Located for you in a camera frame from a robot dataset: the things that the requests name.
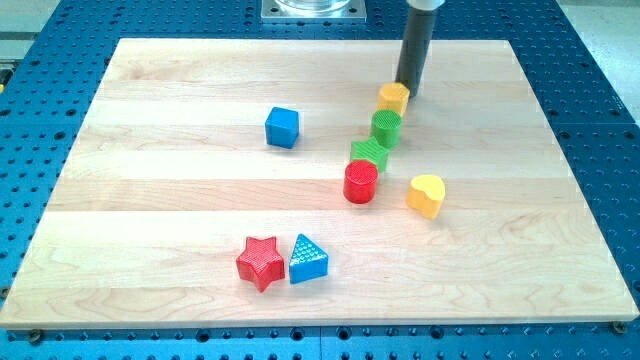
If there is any green star block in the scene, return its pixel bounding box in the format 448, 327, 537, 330
349, 137, 390, 173

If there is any green circle block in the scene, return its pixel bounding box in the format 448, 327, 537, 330
370, 109, 402, 149

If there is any red star block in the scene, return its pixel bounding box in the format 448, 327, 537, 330
236, 236, 285, 292

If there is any red cylinder block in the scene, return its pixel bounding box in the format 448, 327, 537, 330
343, 159, 379, 204

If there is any blue cube block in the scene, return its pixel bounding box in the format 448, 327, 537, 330
265, 107, 299, 149

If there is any blue triangle block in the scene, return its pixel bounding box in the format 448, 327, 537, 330
289, 234, 329, 284

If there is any wooden board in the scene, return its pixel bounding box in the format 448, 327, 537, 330
1, 38, 638, 330

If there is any yellow heart block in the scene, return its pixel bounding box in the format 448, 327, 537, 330
406, 174, 446, 219

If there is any yellow hexagon block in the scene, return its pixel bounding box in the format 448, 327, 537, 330
376, 82, 410, 116

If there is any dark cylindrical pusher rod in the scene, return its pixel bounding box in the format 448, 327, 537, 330
395, 6, 438, 99

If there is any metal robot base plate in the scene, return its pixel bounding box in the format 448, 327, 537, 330
260, 0, 367, 23

